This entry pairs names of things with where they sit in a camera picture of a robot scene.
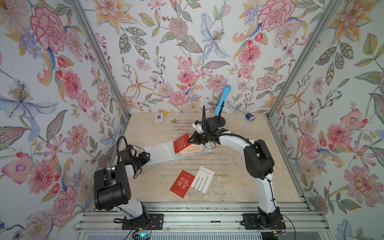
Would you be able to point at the white card black text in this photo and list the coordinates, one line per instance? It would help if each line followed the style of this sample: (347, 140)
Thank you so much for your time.
(202, 180)

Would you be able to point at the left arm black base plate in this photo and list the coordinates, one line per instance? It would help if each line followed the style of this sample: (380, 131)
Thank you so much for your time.
(144, 222)

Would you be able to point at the red card pink characters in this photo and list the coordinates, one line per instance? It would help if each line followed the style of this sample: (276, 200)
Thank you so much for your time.
(182, 184)

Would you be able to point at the aluminium corner post left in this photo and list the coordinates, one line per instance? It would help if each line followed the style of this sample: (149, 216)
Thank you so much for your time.
(103, 63)

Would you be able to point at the cream card red top band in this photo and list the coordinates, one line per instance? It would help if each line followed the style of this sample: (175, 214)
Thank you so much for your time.
(191, 149)

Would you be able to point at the white playing card box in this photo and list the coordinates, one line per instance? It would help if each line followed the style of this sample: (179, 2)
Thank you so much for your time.
(159, 118)

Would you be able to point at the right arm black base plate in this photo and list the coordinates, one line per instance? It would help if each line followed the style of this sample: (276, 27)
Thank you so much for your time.
(263, 222)

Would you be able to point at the aluminium corner post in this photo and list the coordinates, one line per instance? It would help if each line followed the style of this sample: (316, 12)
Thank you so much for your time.
(329, 11)
(103, 63)

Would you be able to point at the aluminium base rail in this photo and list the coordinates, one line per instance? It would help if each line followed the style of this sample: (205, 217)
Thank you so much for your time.
(208, 221)

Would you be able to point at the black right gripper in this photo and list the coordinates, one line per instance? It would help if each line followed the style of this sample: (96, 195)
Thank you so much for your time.
(196, 140)

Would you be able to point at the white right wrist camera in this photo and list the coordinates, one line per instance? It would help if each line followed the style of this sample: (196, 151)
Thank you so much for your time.
(197, 125)

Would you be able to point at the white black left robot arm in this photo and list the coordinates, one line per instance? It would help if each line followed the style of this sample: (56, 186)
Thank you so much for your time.
(112, 191)

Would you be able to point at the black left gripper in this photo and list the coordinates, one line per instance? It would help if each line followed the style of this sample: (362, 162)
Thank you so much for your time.
(143, 157)

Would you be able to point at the red money card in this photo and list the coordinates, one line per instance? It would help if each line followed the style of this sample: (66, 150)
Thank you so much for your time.
(181, 143)

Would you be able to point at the small blue cylinder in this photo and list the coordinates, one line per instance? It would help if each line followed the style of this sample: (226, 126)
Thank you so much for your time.
(250, 117)

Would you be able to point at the aluminium corner post right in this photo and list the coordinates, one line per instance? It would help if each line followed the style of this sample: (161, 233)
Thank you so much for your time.
(329, 11)

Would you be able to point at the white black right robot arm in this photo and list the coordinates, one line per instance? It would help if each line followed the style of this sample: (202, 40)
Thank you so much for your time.
(259, 164)

